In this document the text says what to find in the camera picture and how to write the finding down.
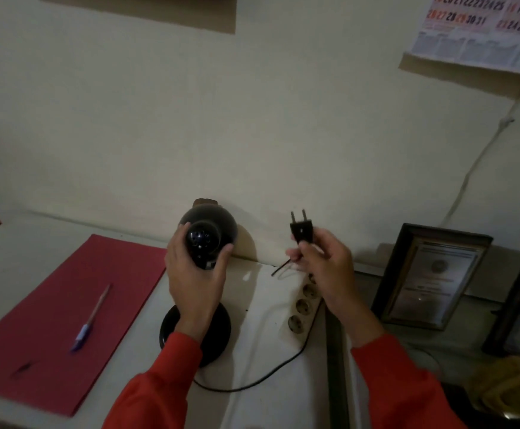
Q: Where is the yellowish rope bundle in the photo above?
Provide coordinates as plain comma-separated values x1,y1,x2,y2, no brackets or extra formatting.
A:
465,355,520,417

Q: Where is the white wall cable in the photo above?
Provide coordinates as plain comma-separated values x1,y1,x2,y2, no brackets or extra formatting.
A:
438,77,520,228

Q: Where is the person's right forearm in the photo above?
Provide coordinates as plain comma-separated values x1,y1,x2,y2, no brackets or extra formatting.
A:
331,304,468,429

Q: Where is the person's left hand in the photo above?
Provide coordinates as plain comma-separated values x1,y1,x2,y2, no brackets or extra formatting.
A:
165,223,235,343

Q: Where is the wall calendar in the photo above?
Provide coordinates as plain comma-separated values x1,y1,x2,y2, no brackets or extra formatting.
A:
409,0,520,78

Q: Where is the black two-pin plug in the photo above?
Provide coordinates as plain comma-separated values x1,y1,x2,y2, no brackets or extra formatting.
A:
290,209,314,245

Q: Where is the dark framed certificate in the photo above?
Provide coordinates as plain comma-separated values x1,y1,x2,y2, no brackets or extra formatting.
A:
371,223,494,331

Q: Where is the person's right hand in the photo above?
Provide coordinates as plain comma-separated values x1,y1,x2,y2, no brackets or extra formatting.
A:
286,228,369,321

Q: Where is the black desk lamp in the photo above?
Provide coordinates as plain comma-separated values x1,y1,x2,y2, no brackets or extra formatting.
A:
159,198,238,368

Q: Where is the black lamp cable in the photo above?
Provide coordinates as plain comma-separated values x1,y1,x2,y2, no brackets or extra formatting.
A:
193,258,325,394

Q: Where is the person's left forearm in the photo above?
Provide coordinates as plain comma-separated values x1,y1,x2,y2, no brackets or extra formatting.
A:
103,324,218,429

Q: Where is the red paper folder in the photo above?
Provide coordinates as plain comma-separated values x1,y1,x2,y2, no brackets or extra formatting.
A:
0,234,168,418

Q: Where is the white power strip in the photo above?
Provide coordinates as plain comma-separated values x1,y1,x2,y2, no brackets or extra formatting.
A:
286,272,323,336

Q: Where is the pink and blue pen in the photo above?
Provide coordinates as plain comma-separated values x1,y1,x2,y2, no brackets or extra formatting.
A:
70,284,112,353

